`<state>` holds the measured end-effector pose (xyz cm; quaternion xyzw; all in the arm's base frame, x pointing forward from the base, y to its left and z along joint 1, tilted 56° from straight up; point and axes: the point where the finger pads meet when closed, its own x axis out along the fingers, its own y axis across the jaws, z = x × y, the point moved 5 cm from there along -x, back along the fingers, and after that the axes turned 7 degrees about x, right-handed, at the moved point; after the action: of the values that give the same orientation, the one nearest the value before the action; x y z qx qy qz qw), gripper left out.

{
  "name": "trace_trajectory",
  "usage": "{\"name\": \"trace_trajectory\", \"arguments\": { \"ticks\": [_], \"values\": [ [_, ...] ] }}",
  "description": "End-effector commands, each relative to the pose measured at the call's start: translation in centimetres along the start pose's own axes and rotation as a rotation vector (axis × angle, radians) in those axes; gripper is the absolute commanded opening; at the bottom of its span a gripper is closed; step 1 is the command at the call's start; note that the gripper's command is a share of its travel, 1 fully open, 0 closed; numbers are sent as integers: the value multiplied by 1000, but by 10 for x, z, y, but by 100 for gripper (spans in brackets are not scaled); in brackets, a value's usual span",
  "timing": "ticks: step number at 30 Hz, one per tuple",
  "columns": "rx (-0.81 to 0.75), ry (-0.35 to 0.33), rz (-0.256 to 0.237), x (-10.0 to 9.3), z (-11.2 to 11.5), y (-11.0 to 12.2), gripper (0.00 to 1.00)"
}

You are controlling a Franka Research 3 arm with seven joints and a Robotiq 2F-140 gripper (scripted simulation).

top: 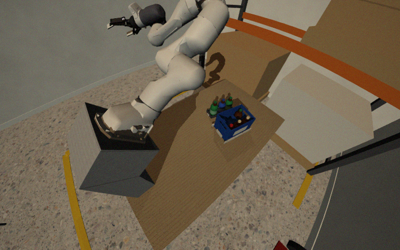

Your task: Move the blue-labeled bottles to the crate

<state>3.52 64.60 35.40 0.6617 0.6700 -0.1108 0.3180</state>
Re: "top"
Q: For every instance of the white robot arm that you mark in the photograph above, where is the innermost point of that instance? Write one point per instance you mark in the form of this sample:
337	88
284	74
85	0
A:
134	120

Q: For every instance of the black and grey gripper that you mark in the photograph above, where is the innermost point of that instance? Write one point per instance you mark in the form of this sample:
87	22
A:
121	22

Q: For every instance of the blue bottle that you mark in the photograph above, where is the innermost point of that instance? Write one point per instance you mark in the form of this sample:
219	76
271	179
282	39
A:
221	106

